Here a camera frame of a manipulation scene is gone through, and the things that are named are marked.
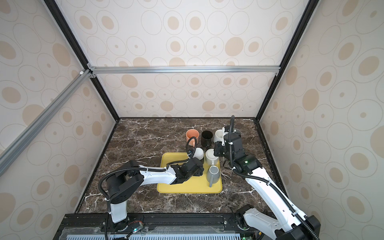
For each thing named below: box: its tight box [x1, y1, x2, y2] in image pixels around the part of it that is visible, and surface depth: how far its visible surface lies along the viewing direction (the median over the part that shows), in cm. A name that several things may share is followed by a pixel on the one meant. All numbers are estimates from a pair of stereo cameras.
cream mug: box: [205, 148, 219, 166], surface depth 92 cm
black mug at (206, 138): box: [201, 130, 214, 148], surface depth 100 cm
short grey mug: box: [206, 165, 220, 188], surface depth 83 cm
